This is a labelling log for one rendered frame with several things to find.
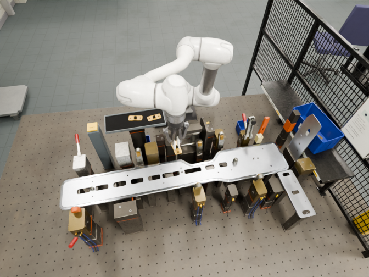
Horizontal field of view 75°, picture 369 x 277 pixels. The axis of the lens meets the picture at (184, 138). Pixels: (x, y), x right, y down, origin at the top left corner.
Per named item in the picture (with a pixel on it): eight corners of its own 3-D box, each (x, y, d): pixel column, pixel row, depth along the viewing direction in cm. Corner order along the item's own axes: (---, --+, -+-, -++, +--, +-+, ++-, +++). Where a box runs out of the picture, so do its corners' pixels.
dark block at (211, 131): (202, 166, 184) (207, 132, 150) (200, 158, 188) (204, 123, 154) (208, 165, 184) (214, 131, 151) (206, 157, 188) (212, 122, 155)
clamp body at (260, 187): (245, 220, 160) (260, 199, 132) (239, 203, 167) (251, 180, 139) (255, 218, 161) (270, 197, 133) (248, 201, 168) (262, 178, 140)
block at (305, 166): (283, 195, 171) (303, 170, 142) (278, 185, 175) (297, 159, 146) (292, 193, 172) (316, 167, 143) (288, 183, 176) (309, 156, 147)
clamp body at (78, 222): (89, 253, 146) (66, 237, 117) (89, 231, 154) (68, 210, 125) (103, 250, 147) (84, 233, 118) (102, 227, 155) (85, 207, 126)
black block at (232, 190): (224, 217, 161) (232, 200, 137) (219, 204, 166) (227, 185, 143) (231, 216, 161) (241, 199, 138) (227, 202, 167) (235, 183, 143)
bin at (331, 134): (313, 154, 152) (323, 142, 142) (285, 120, 169) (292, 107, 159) (334, 147, 156) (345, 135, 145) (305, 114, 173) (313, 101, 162)
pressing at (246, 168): (58, 216, 130) (57, 215, 129) (61, 179, 143) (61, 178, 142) (290, 170, 150) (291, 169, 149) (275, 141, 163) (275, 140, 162)
